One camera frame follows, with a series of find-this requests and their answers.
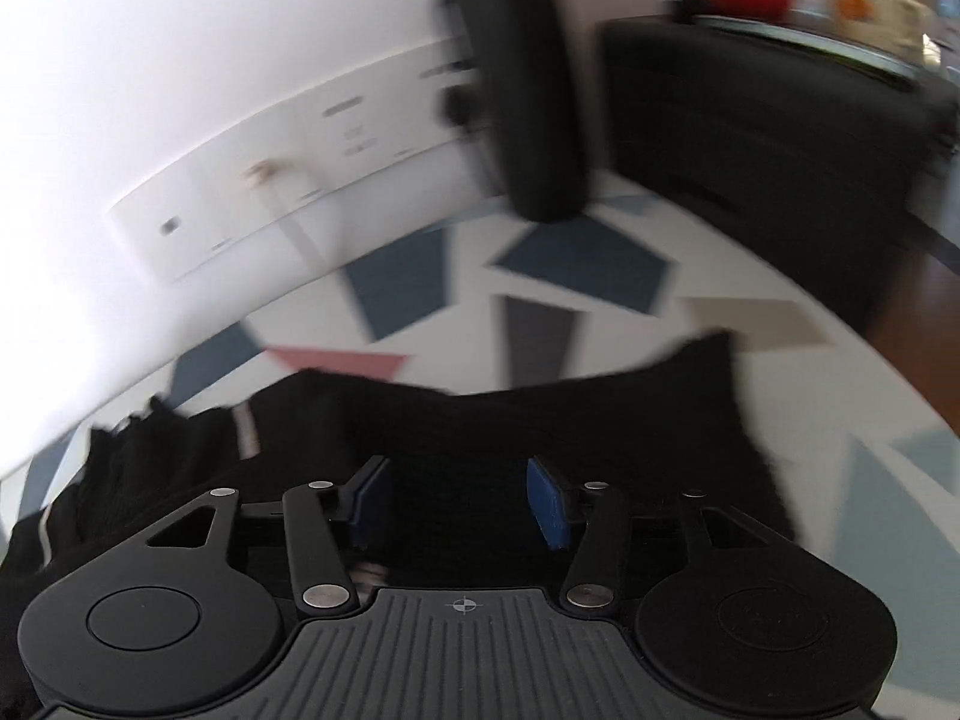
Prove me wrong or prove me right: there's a black cylindrical object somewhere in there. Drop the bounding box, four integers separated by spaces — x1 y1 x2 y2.
439 0 595 224

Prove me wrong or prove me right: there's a white cable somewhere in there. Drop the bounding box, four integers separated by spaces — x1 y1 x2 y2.
244 157 335 271

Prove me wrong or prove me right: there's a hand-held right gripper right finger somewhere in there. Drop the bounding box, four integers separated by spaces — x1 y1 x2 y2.
525 454 783 612

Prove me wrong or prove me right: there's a white wall socket panel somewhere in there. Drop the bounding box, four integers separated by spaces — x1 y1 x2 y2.
103 37 485 287

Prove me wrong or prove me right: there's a yellow white container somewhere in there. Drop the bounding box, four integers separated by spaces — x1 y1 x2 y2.
814 0 942 61

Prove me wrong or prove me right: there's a black plug with cable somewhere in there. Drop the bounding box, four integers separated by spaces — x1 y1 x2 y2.
439 82 481 136

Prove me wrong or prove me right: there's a black white patterned knit sweater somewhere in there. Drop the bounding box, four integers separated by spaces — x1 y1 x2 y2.
0 328 797 616

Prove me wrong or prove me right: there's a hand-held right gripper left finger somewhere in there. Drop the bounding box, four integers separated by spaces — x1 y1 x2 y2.
141 454 394 614

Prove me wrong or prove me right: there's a black cabinet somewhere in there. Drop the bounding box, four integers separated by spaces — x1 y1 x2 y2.
598 15 957 335

